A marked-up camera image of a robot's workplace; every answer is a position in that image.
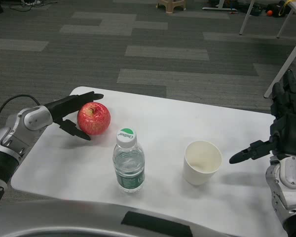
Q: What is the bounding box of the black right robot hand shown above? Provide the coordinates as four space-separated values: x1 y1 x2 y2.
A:
228 69 296 165

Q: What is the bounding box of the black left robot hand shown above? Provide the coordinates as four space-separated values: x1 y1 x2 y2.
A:
43 91 105 141

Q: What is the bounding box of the red apple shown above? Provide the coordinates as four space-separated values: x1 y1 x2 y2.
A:
76 101 111 136

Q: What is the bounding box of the white side table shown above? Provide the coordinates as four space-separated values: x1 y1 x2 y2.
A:
239 0 296 99

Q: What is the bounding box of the clear plastic water bottle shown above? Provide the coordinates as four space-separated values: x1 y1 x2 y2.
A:
112 127 146 194

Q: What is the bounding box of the white paper cup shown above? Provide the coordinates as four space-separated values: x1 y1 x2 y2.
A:
183 140 223 186

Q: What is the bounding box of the silver robot chest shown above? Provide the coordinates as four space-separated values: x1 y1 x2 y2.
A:
0 199 237 237

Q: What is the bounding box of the white standing desk leg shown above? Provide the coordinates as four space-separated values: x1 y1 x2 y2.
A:
202 0 237 12

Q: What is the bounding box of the beige plastic stool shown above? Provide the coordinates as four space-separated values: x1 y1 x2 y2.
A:
155 0 187 14

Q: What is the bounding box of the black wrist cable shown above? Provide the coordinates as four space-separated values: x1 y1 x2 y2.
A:
0 94 41 135

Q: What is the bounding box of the black bag with yellow strap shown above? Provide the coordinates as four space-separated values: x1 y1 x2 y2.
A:
271 0 293 18

